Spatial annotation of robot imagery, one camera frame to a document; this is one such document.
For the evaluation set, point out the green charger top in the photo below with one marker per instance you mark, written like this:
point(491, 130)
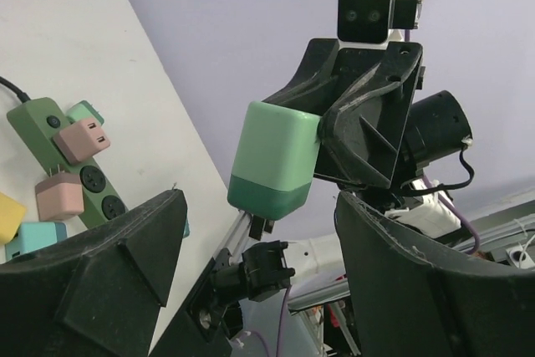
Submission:
point(83, 110)

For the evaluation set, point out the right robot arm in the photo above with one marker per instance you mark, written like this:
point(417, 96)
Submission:
point(436, 127)

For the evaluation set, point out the pink charger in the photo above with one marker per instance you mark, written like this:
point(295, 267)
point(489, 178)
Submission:
point(81, 140)
point(59, 196)

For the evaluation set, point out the green power strip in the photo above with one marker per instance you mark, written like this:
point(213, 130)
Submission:
point(37, 122)

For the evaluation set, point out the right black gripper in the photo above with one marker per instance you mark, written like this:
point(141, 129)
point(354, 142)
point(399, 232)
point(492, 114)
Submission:
point(362, 98)

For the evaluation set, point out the yellow charger centre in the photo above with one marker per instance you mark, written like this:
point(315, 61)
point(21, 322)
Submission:
point(11, 216)

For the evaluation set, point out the green charger bottom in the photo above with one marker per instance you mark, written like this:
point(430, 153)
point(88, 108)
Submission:
point(275, 161)

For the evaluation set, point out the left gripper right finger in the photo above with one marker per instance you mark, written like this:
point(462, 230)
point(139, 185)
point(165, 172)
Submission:
point(413, 296)

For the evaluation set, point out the teal charger centre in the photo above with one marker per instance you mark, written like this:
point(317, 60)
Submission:
point(33, 236)

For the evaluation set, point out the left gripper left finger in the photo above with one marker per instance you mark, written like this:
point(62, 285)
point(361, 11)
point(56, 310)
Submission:
point(98, 293)

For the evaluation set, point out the green charger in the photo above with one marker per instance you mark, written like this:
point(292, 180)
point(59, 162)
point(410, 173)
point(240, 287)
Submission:
point(83, 110)
point(275, 161)

